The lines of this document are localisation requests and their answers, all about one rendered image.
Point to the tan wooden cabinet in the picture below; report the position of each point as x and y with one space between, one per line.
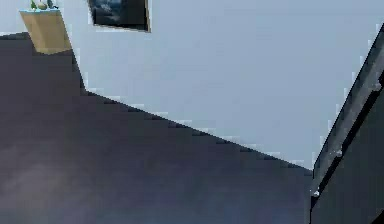
46 30

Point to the green house plant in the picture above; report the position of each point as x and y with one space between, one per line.
42 4

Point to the dark framed wall picture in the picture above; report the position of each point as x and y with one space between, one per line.
120 13

